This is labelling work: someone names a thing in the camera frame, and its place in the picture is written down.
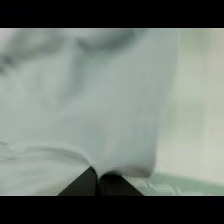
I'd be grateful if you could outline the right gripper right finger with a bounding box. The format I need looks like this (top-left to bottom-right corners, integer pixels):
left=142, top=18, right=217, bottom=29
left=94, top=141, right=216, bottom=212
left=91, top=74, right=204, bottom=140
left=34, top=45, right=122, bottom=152
left=98, top=171, right=144, bottom=197

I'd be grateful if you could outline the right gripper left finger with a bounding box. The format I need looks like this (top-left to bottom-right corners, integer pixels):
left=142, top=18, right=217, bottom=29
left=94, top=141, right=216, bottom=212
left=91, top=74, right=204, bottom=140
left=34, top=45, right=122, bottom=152
left=57, top=165, right=99, bottom=197

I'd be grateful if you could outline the white shirt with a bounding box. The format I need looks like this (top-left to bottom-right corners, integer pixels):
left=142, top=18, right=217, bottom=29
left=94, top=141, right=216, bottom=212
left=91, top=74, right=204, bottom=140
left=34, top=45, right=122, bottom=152
left=0, top=28, right=184, bottom=197

